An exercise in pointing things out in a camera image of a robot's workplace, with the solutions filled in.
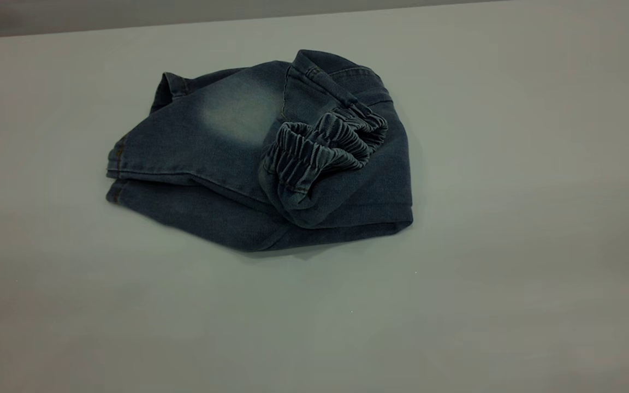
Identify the blue denim shorts with print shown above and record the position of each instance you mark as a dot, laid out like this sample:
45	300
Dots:
211	164

